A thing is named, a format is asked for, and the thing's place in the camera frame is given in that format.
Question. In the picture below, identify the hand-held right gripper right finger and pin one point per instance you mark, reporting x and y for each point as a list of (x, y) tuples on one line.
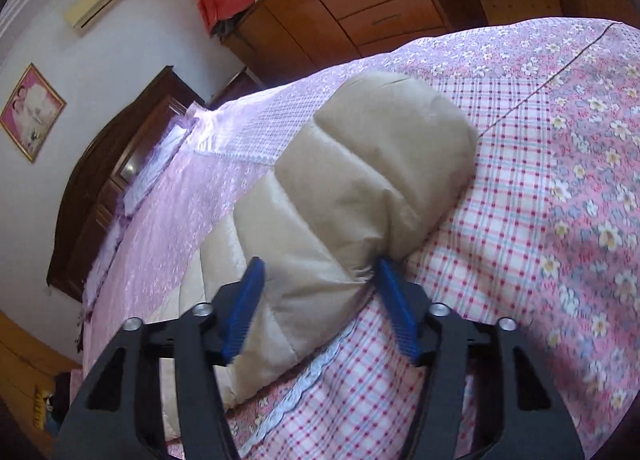
[(395, 300)]

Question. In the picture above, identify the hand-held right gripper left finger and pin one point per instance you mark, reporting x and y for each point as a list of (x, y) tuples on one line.
[(248, 300)]

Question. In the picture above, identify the beige puffer jacket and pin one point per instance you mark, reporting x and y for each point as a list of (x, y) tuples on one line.
[(350, 165)]

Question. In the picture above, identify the lilac satin bedspread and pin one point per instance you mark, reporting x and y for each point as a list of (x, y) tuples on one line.
[(165, 220)]

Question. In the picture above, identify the lilac pillow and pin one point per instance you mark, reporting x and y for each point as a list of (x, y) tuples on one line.
[(150, 165)]

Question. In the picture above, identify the pink floral plaid bedsheet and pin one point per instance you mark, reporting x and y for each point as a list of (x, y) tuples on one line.
[(525, 190)]

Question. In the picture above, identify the dark wooden headboard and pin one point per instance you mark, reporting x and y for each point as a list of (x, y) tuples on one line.
[(95, 175)]

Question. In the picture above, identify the dark wooden nightstand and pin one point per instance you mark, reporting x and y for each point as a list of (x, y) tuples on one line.
[(235, 88)]

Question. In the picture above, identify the orange wooden wardrobe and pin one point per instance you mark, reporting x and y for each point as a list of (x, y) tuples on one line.
[(25, 355)]

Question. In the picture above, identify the yellow toy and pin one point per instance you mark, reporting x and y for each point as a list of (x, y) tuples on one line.
[(42, 407)]

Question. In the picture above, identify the pink framed picture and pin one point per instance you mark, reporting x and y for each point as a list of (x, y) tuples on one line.
[(30, 110)]

